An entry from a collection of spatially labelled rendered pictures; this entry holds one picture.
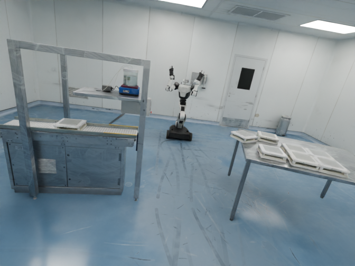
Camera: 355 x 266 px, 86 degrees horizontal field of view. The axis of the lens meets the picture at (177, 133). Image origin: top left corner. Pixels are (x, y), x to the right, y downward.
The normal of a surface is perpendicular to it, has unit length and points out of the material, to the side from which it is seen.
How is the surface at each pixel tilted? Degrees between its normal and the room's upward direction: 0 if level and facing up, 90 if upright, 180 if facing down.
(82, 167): 90
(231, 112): 90
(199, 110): 90
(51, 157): 90
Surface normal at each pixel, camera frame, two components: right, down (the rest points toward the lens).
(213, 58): 0.05, 0.34
